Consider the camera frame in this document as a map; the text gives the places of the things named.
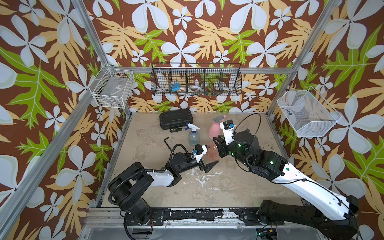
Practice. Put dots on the blue tape roll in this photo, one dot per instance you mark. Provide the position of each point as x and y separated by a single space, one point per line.
175 87

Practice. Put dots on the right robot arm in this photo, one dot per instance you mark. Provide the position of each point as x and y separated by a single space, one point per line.
332 214

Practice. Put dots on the clear red spray bottle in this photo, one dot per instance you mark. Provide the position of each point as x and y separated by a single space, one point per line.
212 153

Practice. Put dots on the blue white spray nozzle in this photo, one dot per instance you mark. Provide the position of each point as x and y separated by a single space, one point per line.
192 127

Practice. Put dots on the opaque pink spray bottle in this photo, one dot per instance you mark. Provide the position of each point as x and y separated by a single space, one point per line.
215 130

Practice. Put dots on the black wire wall basket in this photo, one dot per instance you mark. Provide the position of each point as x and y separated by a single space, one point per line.
215 79

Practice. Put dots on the clear blue spray bottle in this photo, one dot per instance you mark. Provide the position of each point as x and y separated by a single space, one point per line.
193 138

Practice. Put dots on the black plastic tool case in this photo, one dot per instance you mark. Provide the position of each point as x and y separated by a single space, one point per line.
175 119

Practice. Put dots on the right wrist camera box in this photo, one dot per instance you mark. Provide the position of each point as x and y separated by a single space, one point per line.
228 128

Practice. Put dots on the white mesh wall basket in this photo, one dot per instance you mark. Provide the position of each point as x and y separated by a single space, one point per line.
308 112

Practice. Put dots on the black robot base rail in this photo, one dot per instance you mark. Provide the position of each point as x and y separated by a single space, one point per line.
159 216

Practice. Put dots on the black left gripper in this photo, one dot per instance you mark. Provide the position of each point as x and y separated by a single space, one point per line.
205 168

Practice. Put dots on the black yellow screwdriver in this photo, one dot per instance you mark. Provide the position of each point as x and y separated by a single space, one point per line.
178 129

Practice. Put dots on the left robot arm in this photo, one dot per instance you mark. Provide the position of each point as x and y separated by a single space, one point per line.
127 189

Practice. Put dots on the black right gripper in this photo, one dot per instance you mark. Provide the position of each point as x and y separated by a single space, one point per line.
222 147

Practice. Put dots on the pink grey spray nozzle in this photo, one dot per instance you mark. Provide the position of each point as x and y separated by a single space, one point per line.
218 119

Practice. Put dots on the white wire wall basket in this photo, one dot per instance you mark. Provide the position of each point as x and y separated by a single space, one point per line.
111 87

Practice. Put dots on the black hex key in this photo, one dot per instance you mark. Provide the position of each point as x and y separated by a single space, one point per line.
167 144

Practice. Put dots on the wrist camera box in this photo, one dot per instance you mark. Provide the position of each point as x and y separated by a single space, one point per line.
199 152
228 128

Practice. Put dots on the white tape roll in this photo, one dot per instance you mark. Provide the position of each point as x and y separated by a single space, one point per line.
195 89

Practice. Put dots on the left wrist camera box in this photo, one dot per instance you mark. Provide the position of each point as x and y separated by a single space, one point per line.
199 152

